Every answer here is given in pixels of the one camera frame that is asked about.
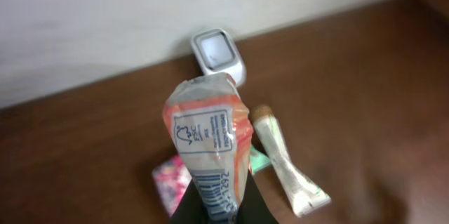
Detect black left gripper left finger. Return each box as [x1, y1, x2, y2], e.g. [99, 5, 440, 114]
[168, 181, 207, 224]

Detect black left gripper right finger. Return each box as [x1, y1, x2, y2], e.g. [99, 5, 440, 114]
[236, 172, 279, 224]

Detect pink purple tissue pack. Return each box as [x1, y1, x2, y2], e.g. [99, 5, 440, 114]
[152, 155, 192, 217]

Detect orange tissue pack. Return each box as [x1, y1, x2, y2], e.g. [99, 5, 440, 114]
[163, 73, 253, 223]

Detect teal wet wipes pack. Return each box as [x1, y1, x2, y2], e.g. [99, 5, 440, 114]
[249, 145, 272, 176]

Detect white barcode scanner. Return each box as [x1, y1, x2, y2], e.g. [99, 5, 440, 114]
[190, 28, 247, 87]

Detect white floral cream tube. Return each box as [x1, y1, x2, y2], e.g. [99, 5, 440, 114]
[250, 105, 331, 217]

